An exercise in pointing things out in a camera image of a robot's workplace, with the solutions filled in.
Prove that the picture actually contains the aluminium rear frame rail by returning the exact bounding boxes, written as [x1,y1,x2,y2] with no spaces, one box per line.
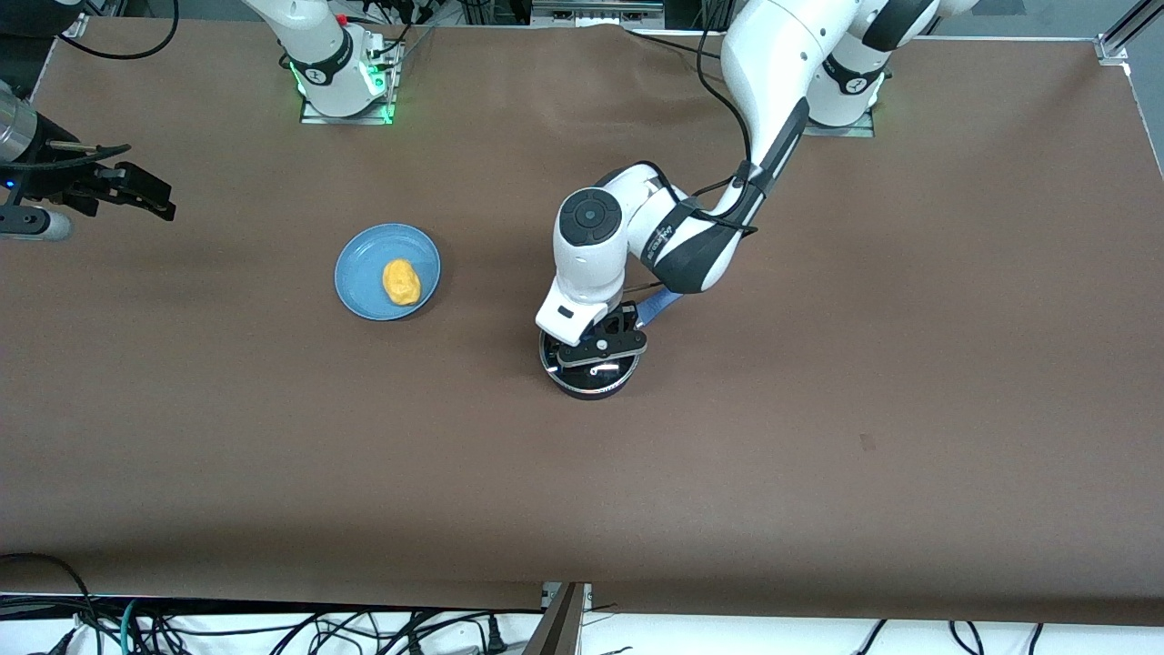
[531,0,667,28]

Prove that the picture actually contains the dark blue pot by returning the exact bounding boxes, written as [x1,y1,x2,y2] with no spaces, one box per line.
[538,293,679,402]

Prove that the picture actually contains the aluminium corner bracket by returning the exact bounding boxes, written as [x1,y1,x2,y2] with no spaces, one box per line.
[1094,0,1164,66]

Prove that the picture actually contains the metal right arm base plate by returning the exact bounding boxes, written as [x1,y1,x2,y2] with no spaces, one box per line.
[299,38,398,126]

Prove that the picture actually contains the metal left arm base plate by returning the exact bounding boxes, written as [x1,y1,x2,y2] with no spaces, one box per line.
[800,86,877,138]

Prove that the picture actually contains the glass lid with blue knob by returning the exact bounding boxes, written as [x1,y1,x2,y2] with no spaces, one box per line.
[540,327,642,389]

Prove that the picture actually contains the black looped floor cable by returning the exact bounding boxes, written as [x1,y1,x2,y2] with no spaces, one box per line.
[0,552,99,655]

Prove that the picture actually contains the yellow potato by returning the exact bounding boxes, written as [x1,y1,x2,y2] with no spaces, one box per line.
[382,258,424,307]

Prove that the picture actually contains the black cable on table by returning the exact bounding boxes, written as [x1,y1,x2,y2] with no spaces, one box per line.
[627,27,728,61]

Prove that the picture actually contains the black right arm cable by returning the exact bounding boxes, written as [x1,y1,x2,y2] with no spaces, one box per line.
[57,0,181,62]

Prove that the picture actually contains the aluminium frame profile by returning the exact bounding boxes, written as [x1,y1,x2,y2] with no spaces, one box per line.
[522,582,594,655]

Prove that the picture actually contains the blue round plate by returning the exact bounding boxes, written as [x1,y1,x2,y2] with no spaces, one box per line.
[334,223,443,322]

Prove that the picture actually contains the brown table cover sheet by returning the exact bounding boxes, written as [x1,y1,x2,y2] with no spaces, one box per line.
[0,18,1164,627]

